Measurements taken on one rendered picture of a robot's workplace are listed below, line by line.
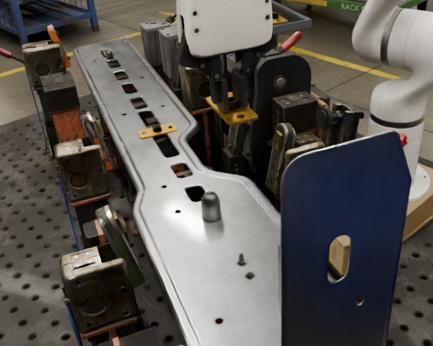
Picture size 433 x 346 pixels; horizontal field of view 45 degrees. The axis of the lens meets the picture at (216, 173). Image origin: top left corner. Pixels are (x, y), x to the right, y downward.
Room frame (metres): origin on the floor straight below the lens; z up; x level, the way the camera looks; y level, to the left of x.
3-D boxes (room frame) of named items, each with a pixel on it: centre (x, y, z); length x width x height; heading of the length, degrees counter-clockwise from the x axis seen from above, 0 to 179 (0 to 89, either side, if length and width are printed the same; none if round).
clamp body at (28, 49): (1.52, 0.48, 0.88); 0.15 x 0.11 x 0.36; 108
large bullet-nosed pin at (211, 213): (0.70, 0.01, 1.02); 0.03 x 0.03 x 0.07
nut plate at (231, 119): (0.58, -0.02, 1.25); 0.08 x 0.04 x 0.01; 19
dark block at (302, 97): (0.88, -0.15, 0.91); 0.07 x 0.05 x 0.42; 108
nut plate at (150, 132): (1.02, 0.12, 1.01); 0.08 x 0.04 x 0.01; 108
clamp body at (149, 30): (1.63, 0.15, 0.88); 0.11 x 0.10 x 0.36; 108
